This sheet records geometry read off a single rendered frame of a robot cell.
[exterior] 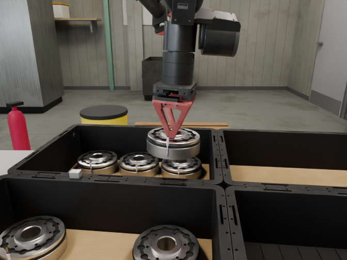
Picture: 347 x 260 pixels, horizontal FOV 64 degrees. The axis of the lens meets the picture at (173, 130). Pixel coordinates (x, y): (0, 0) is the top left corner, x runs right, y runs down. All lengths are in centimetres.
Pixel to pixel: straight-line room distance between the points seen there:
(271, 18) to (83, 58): 404
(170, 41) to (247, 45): 589
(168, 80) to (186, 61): 5
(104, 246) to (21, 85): 437
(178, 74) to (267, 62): 604
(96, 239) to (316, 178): 54
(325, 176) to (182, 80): 47
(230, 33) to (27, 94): 442
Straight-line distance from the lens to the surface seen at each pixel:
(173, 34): 49
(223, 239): 37
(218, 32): 49
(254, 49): 640
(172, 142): 50
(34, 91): 473
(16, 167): 61
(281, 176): 76
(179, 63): 49
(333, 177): 81
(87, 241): 54
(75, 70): 659
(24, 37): 467
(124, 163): 71
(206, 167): 76
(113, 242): 53
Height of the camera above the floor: 117
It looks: 19 degrees down
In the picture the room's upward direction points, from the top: straight up
